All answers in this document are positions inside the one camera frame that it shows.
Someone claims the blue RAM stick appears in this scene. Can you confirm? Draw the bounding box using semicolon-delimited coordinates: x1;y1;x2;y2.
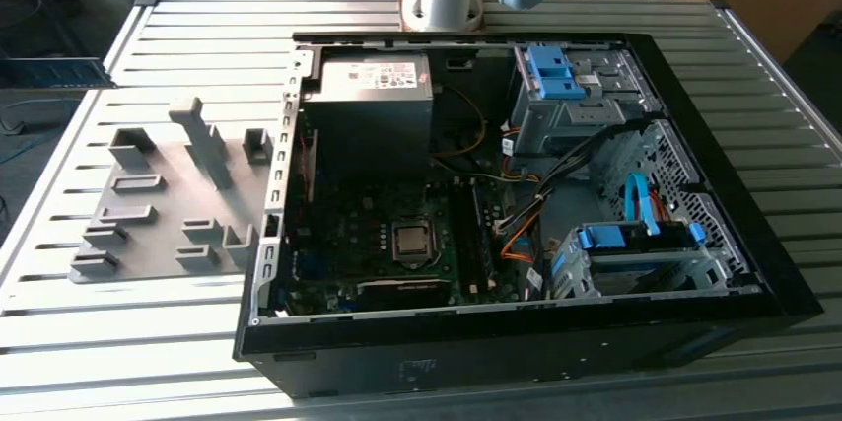
0;56;121;91

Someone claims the silver CPU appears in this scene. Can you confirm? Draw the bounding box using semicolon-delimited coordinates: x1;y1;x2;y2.
392;226;429;255

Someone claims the CPU socket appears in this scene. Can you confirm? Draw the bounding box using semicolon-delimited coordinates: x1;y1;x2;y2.
387;215;440;270

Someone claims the green motherboard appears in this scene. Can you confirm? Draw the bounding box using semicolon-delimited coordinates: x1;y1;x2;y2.
285;172;527;317

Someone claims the black graphics card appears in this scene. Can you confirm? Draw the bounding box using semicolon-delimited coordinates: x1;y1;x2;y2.
353;276;456;313

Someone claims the grey power supply unit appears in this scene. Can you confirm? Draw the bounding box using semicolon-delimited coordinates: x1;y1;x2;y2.
301;52;436;180

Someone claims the grey metal drive cage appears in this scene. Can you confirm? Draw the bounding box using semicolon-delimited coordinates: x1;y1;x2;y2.
510;43;664;159
548;221;762;300

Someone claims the blue disk carrier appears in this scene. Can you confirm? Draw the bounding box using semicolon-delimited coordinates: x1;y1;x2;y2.
576;222;706;258
524;44;588;102

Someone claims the black open PC case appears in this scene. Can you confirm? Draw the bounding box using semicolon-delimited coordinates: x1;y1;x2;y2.
233;31;827;400

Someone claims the grey parts rack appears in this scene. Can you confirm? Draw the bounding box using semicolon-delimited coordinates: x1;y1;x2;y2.
67;95;277;287

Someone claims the black wheeled stand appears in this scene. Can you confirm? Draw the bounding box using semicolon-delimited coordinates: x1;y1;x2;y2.
0;0;84;60

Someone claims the coloured wire bundle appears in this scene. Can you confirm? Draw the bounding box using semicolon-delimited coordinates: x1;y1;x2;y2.
498;122;542;186

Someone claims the yellow wire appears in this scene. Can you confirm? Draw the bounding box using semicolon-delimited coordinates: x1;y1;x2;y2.
429;85;490;160

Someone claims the orange wire bundle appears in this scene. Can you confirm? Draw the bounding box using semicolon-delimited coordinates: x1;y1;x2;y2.
499;206;548;264

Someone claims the black wire bundle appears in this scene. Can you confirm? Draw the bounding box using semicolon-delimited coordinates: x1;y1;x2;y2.
530;122;636;208

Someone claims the light blue flat cable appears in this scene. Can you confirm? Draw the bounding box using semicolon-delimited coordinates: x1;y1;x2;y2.
622;172;663;238

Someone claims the blue floor cable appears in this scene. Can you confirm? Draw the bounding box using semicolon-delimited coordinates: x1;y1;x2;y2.
0;129;46;166

